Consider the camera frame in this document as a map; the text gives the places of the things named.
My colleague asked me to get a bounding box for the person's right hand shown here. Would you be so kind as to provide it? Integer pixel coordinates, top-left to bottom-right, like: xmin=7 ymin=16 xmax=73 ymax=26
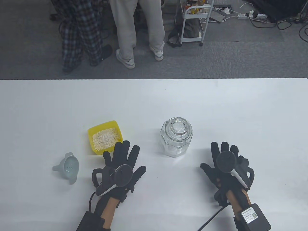
xmin=200 ymin=141 xmax=255 ymax=194

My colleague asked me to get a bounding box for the person's left hand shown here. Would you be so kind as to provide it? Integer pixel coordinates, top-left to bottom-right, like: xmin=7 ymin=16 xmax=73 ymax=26
xmin=96 ymin=141 xmax=147 ymax=202

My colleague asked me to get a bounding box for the yellow plastic container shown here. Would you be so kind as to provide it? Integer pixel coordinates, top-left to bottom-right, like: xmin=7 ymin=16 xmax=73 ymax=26
xmin=88 ymin=120 xmax=123 ymax=156

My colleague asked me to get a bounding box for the clear glass jar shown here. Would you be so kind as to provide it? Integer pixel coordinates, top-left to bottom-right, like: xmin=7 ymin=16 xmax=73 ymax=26
xmin=160 ymin=117 xmax=193 ymax=158

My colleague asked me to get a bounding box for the pale blue funnel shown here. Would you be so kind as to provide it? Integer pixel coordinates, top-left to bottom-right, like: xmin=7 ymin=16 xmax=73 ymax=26
xmin=52 ymin=152 xmax=80 ymax=185

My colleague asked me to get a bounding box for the clear glass jar lid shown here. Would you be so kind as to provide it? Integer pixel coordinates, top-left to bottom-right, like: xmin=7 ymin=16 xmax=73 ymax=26
xmin=168 ymin=117 xmax=190 ymax=139

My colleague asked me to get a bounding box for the plain black forearm box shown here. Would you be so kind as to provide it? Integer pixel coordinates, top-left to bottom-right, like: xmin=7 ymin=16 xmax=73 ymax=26
xmin=77 ymin=211 xmax=105 ymax=231

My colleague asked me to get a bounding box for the person's left forearm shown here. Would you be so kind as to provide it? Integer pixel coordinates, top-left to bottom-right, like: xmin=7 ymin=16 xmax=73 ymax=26
xmin=95 ymin=196 xmax=121 ymax=231

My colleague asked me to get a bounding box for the person's right forearm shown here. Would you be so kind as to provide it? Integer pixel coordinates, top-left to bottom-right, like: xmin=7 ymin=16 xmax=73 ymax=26
xmin=226 ymin=189 xmax=252 ymax=231

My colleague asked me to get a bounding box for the black and white controller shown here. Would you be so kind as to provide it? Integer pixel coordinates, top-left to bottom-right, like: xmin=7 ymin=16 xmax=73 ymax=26
xmin=216 ymin=152 xmax=249 ymax=189
xmin=92 ymin=164 xmax=133 ymax=196

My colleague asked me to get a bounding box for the black box with white label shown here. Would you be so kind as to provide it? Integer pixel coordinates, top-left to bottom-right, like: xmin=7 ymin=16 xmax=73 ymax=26
xmin=235 ymin=203 xmax=271 ymax=231

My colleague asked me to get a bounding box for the white sneaker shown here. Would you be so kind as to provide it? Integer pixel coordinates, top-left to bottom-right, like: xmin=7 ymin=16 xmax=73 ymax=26
xmin=150 ymin=44 xmax=165 ymax=61
xmin=116 ymin=49 xmax=135 ymax=69

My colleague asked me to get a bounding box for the black bag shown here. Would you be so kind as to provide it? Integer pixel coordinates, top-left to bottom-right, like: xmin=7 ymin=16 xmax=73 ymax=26
xmin=167 ymin=18 xmax=202 ymax=48

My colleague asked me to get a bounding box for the white wheeled cart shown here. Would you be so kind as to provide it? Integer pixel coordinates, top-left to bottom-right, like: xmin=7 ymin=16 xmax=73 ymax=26
xmin=177 ymin=0 xmax=214 ymax=46

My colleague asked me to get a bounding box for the pile of colourful packets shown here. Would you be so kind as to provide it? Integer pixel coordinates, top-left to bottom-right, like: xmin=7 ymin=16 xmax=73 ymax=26
xmin=184 ymin=0 xmax=211 ymax=13

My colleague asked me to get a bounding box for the white power strip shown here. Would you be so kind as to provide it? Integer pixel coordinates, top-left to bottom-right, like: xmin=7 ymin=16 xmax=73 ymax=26
xmin=238 ymin=13 xmax=268 ymax=19

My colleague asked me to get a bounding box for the black fabric bundle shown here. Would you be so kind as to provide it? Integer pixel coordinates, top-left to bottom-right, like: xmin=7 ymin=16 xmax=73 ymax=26
xmin=250 ymin=0 xmax=308 ymax=22

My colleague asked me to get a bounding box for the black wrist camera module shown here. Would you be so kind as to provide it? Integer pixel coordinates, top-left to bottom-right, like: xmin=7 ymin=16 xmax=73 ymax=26
xmin=117 ymin=192 xmax=127 ymax=208
xmin=214 ymin=188 xmax=229 ymax=207

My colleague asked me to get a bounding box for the smooth black cable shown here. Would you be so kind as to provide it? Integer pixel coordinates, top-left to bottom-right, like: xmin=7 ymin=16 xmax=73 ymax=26
xmin=197 ymin=205 xmax=226 ymax=231

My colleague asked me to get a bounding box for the thin black glove cable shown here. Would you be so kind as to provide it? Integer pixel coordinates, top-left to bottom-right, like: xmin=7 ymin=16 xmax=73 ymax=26
xmin=90 ymin=192 xmax=98 ymax=213

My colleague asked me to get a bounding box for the black looped floor cable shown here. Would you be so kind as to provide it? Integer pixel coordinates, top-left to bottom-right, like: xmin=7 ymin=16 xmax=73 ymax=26
xmin=248 ymin=16 xmax=293 ymax=30

